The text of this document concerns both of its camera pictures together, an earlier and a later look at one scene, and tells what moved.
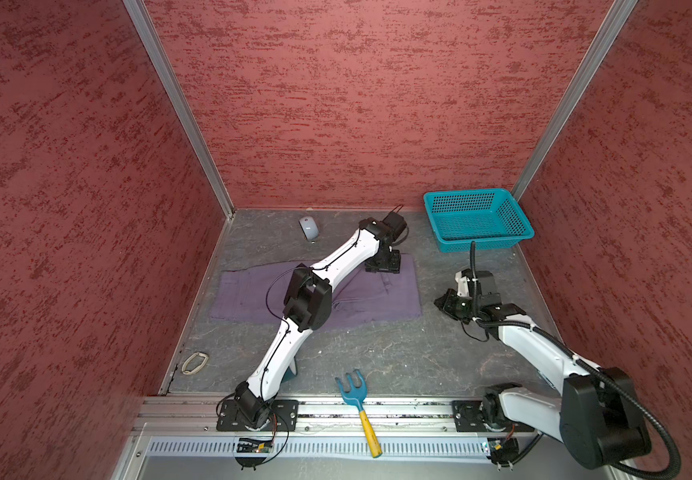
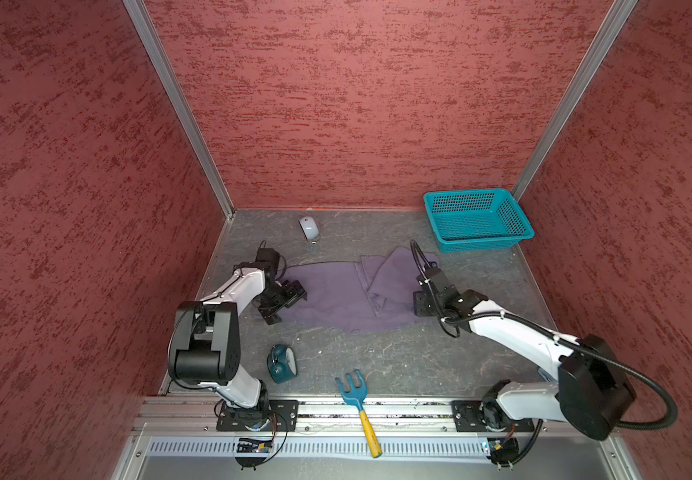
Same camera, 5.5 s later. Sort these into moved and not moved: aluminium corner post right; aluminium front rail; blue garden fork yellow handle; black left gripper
Moved: black left gripper
Not moved: aluminium front rail; blue garden fork yellow handle; aluminium corner post right
